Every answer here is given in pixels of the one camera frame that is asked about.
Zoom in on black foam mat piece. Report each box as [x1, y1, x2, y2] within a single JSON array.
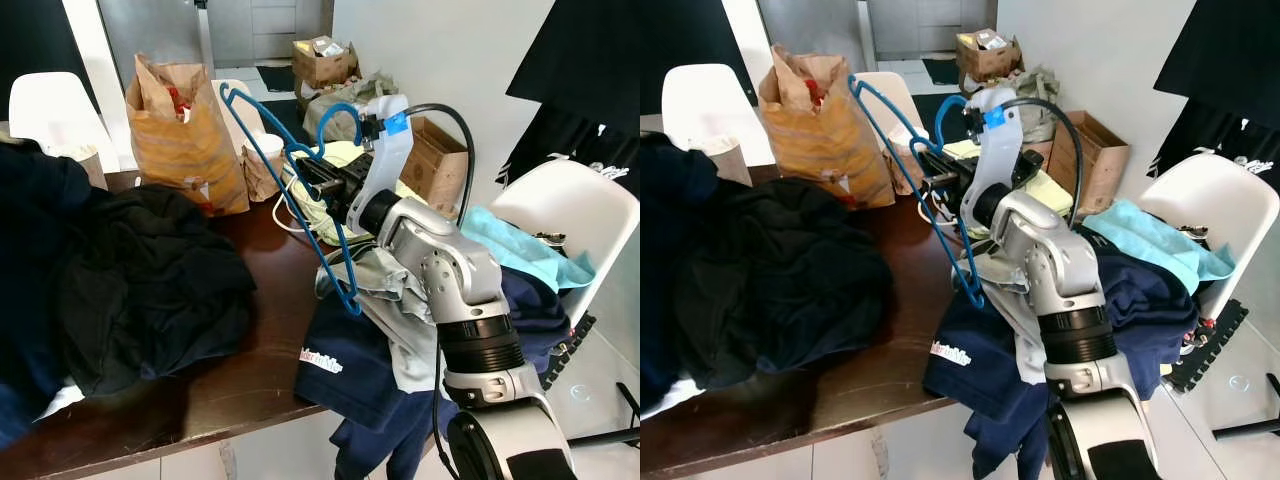
[[1165, 298, 1250, 394], [540, 312, 599, 392]]

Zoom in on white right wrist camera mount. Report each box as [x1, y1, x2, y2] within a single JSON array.
[[965, 88, 1027, 212], [360, 95, 414, 217]]

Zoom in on black tripod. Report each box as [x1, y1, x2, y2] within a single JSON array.
[[570, 382, 641, 449], [1212, 372, 1280, 442]]

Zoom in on grey green bag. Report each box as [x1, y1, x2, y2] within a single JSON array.
[[1000, 65, 1063, 142], [303, 75, 397, 142]]

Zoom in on teal cloth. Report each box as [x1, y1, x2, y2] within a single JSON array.
[[460, 205, 597, 293], [1080, 198, 1237, 297]]

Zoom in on yellow green cloth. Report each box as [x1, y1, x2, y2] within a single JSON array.
[[285, 140, 422, 247], [940, 140, 1077, 242]]

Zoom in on black crumpled garment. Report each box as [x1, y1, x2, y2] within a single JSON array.
[[55, 185, 257, 397], [670, 178, 897, 392]]

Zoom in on cardboard box with items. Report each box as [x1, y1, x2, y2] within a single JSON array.
[[955, 29, 1027, 84], [292, 37, 362, 92]]

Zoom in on black printed garment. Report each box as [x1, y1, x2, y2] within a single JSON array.
[[505, 0, 641, 187], [1150, 0, 1280, 182]]

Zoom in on paper cup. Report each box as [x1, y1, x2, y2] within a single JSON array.
[[50, 143, 110, 192], [885, 128, 927, 197], [245, 133, 287, 202], [695, 135, 754, 187]]

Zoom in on brown paper bag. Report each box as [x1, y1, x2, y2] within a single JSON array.
[[125, 52, 251, 217], [757, 45, 897, 212]]

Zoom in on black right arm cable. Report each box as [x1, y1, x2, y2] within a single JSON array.
[[405, 103, 477, 227], [1000, 97, 1087, 227]]

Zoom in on white plastic chair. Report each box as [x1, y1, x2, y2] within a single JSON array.
[[490, 160, 641, 333], [1140, 152, 1280, 323], [8, 72, 122, 176], [212, 78, 272, 153], [855, 70, 927, 151], [660, 63, 777, 167]]

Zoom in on brown cardboard box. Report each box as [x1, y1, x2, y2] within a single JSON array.
[[400, 117, 472, 217], [1040, 110, 1132, 217]]

